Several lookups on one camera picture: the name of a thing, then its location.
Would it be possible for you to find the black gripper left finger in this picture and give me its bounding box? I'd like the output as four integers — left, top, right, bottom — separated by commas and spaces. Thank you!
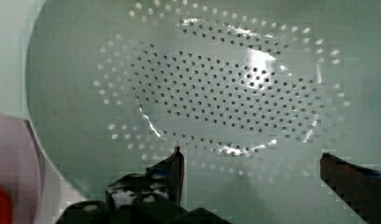
106, 146, 185, 209

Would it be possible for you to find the mint green oval strainer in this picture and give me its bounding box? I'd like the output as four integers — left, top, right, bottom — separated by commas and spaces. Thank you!
0, 0, 381, 224

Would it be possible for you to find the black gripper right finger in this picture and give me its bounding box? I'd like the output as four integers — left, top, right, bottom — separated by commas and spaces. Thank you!
319, 152, 381, 224

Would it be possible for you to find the red ketchup bottle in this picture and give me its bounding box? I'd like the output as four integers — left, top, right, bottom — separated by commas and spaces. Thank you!
0, 188, 12, 224

